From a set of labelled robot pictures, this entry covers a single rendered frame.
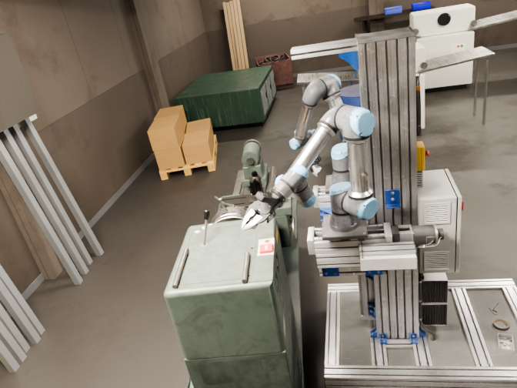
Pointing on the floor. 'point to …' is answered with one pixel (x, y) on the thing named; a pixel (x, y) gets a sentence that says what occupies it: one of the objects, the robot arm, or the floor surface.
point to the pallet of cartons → (181, 142)
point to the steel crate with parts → (281, 64)
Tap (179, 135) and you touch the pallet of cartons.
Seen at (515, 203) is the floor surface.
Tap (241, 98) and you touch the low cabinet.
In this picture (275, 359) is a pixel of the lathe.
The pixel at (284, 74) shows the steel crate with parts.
